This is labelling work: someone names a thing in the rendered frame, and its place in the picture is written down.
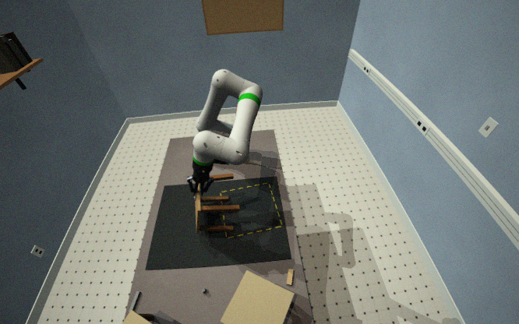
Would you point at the dark grey mat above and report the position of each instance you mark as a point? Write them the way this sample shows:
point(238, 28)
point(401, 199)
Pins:
point(176, 245)

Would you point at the small wooden stool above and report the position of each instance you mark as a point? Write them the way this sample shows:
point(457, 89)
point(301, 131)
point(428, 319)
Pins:
point(207, 209)

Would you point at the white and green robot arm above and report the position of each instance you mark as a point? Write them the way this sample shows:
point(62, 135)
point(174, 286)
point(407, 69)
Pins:
point(228, 144)

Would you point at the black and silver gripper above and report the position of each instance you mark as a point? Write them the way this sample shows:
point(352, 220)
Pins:
point(201, 178)

